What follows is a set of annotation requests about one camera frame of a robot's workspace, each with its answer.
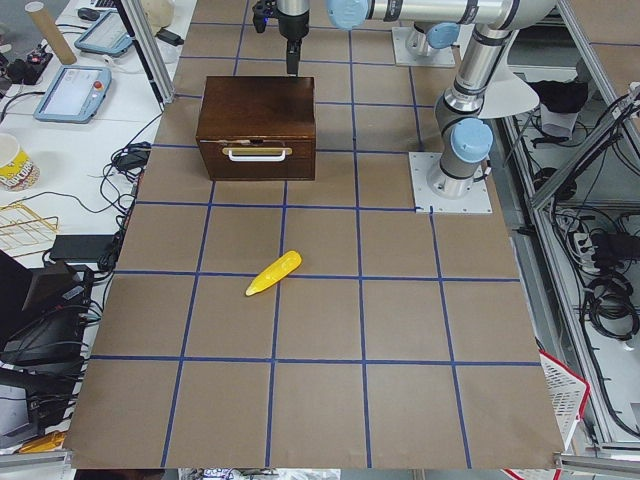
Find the yellow corn cob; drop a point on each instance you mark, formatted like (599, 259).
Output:
(275, 272)

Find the beige cap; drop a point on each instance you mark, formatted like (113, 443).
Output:
(159, 13)

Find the cardboard tube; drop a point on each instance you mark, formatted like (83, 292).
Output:
(50, 32)

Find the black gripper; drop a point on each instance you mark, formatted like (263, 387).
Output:
(293, 24)

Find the far blue teach pendant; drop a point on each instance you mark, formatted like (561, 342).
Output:
(106, 36)

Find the white chair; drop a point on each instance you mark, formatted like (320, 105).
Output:
(506, 94)

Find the popcorn paper cup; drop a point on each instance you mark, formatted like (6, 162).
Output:
(18, 171)

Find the near blue teach pendant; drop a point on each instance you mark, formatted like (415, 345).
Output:
(74, 95)

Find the blue teach pendant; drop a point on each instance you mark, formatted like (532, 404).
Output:
(106, 36)
(74, 95)

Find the white red basket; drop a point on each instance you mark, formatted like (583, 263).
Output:
(569, 394)

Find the dark wooden drawer box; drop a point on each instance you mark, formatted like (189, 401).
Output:
(257, 108)

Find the black power adapter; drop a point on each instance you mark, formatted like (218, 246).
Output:
(169, 37)

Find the gold wire rack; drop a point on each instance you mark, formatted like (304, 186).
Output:
(24, 232)

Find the wooden drawer with white handle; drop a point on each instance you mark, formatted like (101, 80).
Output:
(269, 159)

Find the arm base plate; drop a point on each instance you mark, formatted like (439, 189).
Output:
(432, 48)
(436, 193)

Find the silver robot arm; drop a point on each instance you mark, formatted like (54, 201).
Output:
(293, 23)
(467, 139)

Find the aluminium frame post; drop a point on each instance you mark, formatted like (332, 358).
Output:
(134, 19)

